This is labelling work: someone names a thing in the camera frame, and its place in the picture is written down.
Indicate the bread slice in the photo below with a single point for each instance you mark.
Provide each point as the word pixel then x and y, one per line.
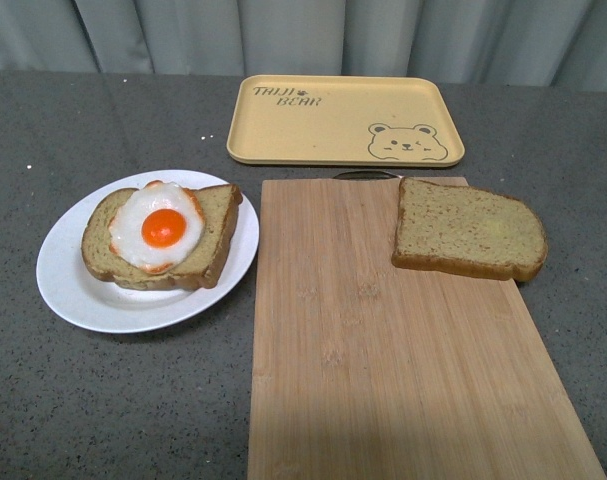
pixel 467 231
pixel 201 269

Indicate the yellow bear tray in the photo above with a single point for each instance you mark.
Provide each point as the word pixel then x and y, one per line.
pixel 343 120

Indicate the wooden cutting board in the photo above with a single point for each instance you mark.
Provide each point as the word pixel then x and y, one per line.
pixel 362 370

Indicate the fried egg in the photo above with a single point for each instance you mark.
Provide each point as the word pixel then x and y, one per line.
pixel 157 227

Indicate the grey curtain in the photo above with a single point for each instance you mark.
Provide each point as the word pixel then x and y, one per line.
pixel 532 43

